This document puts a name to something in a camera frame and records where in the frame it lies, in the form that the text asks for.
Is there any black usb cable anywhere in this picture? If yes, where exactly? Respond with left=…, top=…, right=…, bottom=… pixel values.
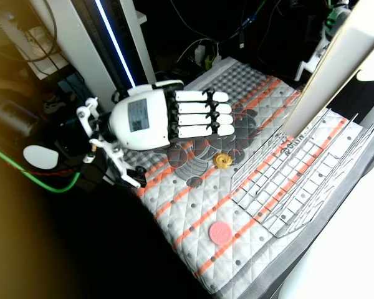
left=238, top=18, right=249, bottom=49

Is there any yellow toy cookie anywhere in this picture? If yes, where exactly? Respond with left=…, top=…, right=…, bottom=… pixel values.
left=213, top=152, right=234, bottom=170

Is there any dark blue box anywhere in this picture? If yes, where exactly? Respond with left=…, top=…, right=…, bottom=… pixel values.
left=57, top=73, right=88, bottom=97

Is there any wire dish rack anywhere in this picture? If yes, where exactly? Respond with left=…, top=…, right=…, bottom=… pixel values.
left=229, top=107, right=374, bottom=239

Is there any thick black cable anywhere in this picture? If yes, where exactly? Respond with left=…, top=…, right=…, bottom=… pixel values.
left=0, top=0, right=62, bottom=63

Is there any quilt with printed bear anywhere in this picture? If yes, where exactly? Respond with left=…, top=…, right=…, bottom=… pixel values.
left=123, top=57, right=374, bottom=295

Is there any white power adapter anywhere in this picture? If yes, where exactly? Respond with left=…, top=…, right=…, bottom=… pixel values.
left=194, top=44, right=206, bottom=65

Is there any pink toy cookie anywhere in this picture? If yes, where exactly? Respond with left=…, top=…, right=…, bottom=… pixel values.
left=208, top=221, right=233, bottom=244

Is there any thin white cable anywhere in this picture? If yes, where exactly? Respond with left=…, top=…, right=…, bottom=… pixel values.
left=176, top=37, right=221, bottom=63

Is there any beige book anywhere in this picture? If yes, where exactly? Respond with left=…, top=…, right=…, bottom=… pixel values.
left=280, top=0, right=374, bottom=138

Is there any white column with blue light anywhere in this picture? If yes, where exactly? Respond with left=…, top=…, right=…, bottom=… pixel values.
left=29, top=0, right=158, bottom=110

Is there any grey table cloth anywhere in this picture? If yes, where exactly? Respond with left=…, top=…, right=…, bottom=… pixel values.
left=210, top=123, right=374, bottom=299

